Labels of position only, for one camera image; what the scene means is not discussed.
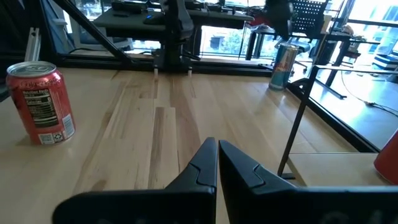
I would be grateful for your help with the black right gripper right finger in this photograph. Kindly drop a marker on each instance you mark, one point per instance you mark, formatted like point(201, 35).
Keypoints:
point(264, 202)

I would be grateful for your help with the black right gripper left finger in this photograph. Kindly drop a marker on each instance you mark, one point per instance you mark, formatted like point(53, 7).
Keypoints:
point(186, 205)

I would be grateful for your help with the red Coca-Cola can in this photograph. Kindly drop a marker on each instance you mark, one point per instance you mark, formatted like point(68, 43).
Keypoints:
point(388, 158)
point(40, 102)

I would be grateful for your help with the Red Bull slim can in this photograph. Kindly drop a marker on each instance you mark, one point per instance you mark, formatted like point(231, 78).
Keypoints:
point(283, 67)

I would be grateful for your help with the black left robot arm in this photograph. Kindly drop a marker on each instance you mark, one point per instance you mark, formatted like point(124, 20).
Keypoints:
point(174, 37)

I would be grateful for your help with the wooden shelf with black posts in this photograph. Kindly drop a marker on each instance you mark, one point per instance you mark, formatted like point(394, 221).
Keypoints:
point(335, 168)

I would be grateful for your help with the grey desk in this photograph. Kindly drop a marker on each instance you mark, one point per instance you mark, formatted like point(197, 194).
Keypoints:
point(133, 26)

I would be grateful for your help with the black computer mouse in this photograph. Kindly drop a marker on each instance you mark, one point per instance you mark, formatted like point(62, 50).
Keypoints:
point(152, 19)

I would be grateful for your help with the black mesh office chair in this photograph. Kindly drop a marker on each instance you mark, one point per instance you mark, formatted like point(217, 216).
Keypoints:
point(308, 15)

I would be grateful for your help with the black keyboard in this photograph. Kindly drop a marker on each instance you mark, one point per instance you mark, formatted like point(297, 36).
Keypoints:
point(129, 6)

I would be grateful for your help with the silver aluminium bracket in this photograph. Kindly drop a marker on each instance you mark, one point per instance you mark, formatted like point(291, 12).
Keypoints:
point(32, 43)

